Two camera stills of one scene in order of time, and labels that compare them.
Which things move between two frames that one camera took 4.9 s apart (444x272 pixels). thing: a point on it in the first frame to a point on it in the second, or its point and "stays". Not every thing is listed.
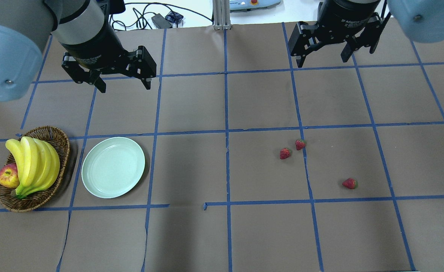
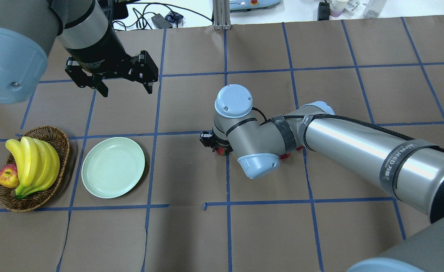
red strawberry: [284, 153] stays
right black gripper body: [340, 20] to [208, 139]
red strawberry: [350, 183] to [221, 151]
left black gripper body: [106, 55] stays
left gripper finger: [91, 77] stays
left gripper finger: [139, 64] stays
